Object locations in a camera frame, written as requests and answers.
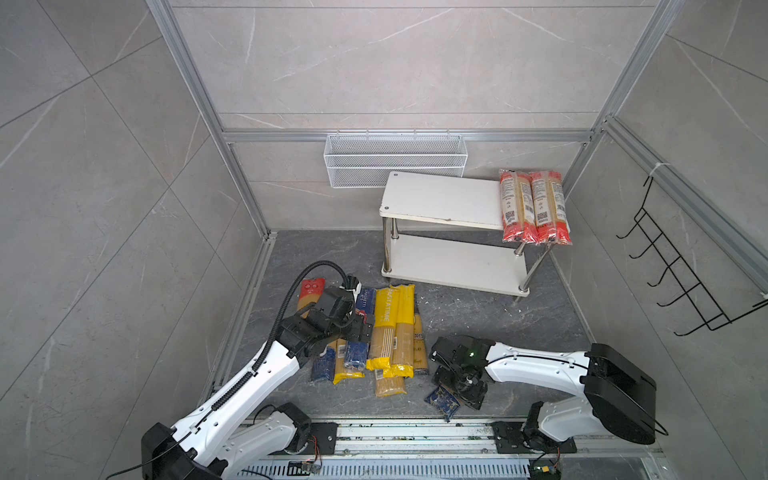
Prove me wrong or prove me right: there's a yellow Pastatime spaghetti bag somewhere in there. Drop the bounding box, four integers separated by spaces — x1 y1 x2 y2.
366 287 400 371

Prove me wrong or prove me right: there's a red label spaghetti bag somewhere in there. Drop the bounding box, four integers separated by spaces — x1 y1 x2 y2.
500 170 538 244

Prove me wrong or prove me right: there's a blue end spaghetti bag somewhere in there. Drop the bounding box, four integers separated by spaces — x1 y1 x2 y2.
424 385 461 422

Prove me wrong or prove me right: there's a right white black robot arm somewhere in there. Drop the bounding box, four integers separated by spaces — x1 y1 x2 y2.
428 336 669 453

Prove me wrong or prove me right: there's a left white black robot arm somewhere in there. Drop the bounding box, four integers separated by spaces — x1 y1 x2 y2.
134 260 368 479

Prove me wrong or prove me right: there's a white two-tier shelf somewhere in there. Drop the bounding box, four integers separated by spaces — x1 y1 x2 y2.
379 171 546 297

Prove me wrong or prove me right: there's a red spaghetti bag far left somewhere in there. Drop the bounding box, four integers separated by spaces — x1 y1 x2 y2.
297 278 325 318

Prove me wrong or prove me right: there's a blue Barilla spaghetti pack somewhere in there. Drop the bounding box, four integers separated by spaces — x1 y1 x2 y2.
344 287 376 372

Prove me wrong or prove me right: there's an Ankara blue spaghetti bag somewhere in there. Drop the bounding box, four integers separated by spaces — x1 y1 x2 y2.
310 344 336 383

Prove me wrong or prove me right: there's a yellow bag under pile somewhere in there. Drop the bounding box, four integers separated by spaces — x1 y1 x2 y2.
374 369 406 398

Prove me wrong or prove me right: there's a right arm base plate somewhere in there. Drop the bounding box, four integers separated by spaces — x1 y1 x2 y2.
490 421 577 454

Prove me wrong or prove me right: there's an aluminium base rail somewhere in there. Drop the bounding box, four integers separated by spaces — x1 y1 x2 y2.
232 418 676 479

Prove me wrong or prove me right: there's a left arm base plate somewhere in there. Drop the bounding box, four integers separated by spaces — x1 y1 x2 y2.
284 422 338 456

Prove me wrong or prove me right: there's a white wire mesh basket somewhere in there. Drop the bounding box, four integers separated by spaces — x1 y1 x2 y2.
323 133 468 189

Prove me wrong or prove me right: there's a black wire hook rack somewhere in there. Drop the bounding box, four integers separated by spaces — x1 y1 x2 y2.
616 176 767 338

